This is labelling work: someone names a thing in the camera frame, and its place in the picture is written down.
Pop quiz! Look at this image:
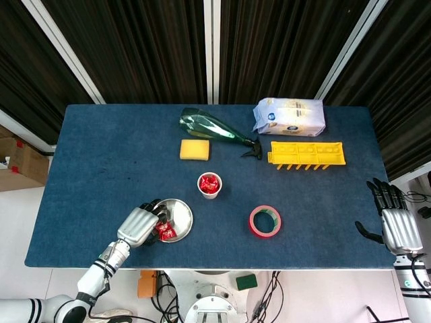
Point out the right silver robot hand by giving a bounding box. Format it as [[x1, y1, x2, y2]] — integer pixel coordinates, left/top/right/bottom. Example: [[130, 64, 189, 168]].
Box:
[[355, 177, 424, 256]]

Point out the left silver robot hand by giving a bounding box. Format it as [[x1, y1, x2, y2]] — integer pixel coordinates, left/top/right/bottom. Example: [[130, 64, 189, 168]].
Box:
[[116, 198, 169, 248]]

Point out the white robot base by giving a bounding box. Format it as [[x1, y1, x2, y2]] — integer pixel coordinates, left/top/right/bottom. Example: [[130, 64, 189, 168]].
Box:
[[164, 268, 270, 323]]

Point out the silver metal plate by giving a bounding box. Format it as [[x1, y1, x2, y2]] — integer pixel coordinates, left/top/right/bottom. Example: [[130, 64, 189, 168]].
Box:
[[150, 198, 195, 243]]

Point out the white paper cup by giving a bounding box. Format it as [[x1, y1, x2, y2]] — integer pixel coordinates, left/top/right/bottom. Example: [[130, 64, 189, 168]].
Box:
[[196, 171, 224, 201]]

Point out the white floor beam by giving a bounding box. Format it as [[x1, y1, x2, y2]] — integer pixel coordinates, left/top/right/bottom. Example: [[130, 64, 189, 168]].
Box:
[[389, 164, 431, 185], [0, 107, 57, 157]]

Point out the orange box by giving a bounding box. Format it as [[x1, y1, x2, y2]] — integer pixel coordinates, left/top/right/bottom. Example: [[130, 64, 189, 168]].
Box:
[[137, 270, 159, 299]]

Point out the blue table cloth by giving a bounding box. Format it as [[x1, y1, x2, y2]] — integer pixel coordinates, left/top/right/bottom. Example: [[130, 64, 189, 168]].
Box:
[[24, 103, 395, 270]]

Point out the white sneaker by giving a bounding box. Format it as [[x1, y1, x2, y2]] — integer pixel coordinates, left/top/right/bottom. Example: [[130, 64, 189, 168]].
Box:
[[91, 308, 134, 321]]

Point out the yellow sponge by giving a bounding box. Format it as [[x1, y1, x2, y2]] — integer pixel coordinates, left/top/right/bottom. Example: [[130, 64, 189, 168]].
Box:
[[180, 139, 211, 162]]

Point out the green spray bottle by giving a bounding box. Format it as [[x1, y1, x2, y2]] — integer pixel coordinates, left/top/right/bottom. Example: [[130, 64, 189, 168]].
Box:
[[178, 107, 264, 160]]

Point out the green block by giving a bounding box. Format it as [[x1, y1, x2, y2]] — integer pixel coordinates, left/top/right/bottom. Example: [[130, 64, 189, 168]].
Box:
[[235, 273, 258, 291]]

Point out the large brown cardboard box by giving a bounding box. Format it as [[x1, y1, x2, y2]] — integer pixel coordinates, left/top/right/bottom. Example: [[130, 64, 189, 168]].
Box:
[[0, 136, 51, 192]]

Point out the yellow plastic rack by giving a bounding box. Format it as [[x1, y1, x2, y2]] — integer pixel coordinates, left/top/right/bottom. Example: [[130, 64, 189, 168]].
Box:
[[267, 141, 347, 172]]

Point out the red tape roll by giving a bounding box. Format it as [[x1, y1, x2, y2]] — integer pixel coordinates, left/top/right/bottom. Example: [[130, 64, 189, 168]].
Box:
[[248, 205, 282, 239]]

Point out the black pleated curtain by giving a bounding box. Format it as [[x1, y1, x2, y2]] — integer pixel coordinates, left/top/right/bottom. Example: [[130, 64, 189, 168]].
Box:
[[218, 0, 373, 105], [40, 0, 208, 105], [0, 0, 96, 145], [323, 0, 431, 181]]

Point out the white blue tissue pack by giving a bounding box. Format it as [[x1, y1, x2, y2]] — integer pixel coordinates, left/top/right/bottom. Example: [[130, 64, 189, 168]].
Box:
[[251, 97, 327, 138]]

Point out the black cable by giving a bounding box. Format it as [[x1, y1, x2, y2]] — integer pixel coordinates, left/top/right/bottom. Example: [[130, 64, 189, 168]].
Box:
[[150, 271, 189, 323], [251, 271, 284, 320]]

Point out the white metal frame post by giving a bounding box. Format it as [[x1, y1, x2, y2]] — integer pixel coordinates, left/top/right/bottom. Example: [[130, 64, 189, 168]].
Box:
[[203, 0, 222, 105], [314, 0, 392, 101], [20, 0, 107, 105]]

